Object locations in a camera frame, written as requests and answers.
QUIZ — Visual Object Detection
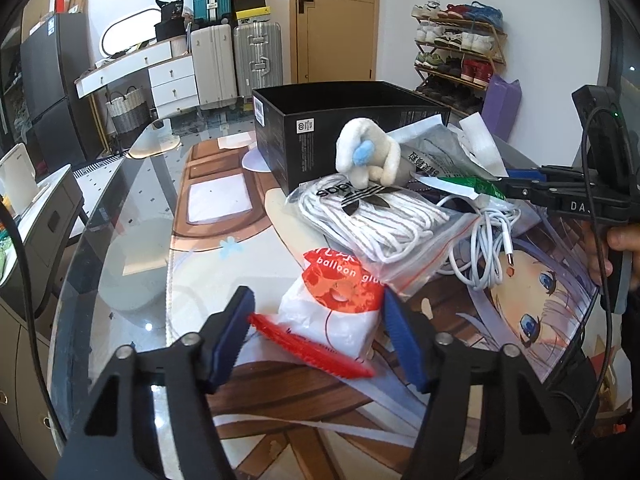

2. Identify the large green medicine bag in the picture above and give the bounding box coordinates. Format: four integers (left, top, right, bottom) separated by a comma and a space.
412, 174, 506, 200

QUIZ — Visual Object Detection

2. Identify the white charging cable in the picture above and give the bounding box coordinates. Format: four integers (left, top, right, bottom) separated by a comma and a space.
434, 194, 524, 292

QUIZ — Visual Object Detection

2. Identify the bagged white adidas rope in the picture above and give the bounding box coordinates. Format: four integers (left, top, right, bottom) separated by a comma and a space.
285, 173, 482, 297

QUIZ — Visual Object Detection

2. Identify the white plush toy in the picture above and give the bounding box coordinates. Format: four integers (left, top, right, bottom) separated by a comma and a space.
335, 118, 412, 190

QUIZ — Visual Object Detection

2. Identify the red white balloon glue bag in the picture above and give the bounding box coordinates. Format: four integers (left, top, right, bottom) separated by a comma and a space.
250, 247, 384, 379

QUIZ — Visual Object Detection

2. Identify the right hand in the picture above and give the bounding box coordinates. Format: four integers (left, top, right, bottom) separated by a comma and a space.
582, 222, 640, 292

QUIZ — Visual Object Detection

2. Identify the purple bag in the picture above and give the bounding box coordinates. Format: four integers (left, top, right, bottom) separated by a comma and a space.
480, 74, 522, 141

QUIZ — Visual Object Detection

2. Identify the shoe rack with shoes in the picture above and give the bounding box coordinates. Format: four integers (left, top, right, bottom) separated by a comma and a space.
411, 0, 506, 117

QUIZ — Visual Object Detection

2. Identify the black cardboard box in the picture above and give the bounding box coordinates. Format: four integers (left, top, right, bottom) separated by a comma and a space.
253, 80, 450, 194

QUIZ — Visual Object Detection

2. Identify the white electric kettle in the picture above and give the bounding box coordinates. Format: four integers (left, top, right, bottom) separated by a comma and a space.
0, 143, 39, 214

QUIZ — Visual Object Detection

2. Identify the wooden door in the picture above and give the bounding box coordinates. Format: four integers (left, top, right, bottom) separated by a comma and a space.
290, 0, 378, 84

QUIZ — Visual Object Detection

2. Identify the black refrigerator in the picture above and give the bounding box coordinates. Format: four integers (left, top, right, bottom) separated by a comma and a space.
21, 13, 103, 172

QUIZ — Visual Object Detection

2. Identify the silver suitcase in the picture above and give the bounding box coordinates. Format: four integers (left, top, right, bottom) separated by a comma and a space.
233, 21, 283, 99

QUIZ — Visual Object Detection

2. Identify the woven laundry basket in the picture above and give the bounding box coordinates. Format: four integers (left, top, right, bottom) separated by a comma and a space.
105, 86, 151, 134

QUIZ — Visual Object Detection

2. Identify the white suitcase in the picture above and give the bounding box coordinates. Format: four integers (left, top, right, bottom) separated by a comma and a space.
190, 24, 239, 110

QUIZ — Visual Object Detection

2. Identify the white drawer desk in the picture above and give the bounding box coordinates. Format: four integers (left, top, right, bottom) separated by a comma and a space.
75, 36, 200, 119

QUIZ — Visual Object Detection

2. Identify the black handbag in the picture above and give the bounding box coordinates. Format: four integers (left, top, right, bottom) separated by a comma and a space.
154, 0, 186, 41

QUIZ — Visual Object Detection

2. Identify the oval mirror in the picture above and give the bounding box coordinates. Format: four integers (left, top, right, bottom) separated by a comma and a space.
100, 8, 162, 56

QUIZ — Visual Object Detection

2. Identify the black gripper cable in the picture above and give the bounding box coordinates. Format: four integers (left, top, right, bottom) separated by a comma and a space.
569, 105, 626, 446

